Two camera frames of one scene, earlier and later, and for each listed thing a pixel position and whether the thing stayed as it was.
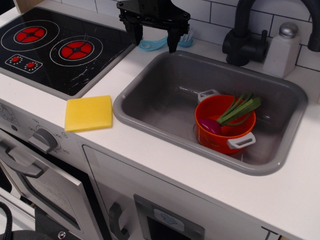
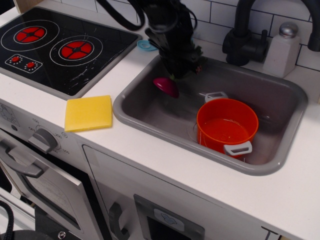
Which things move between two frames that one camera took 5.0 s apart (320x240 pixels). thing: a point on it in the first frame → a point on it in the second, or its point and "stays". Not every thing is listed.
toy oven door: (59, 194) stays
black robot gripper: (161, 13) → (171, 32)
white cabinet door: (153, 207) stays
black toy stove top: (66, 56) stays
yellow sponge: (88, 113) stays
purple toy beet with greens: (236, 113) → (171, 84)
